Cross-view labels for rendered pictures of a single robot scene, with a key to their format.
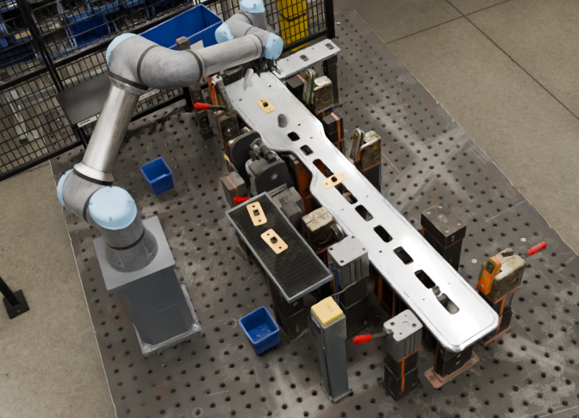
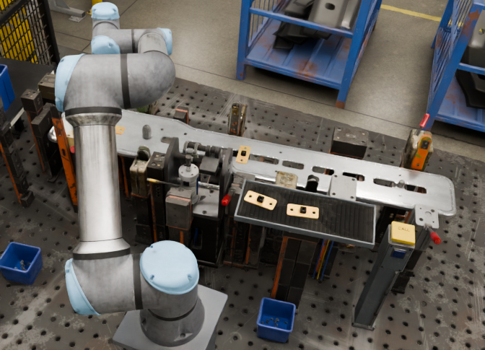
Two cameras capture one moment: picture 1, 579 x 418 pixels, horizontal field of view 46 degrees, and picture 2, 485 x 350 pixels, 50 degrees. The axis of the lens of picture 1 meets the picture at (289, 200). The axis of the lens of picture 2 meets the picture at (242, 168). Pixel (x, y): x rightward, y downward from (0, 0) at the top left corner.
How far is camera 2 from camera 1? 133 cm
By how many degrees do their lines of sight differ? 39
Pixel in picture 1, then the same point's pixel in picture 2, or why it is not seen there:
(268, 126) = (136, 143)
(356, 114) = not seen: hidden behind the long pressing
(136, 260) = (201, 317)
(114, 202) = (175, 258)
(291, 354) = (307, 321)
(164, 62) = (154, 66)
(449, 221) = (356, 136)
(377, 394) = (390, 299)
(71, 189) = (99, 280)
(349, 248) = (343, 185)
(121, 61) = (93, 87)
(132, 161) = not seen: outside the picture
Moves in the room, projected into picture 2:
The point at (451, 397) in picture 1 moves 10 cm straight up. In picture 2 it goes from (426, 264) to (436, 247)
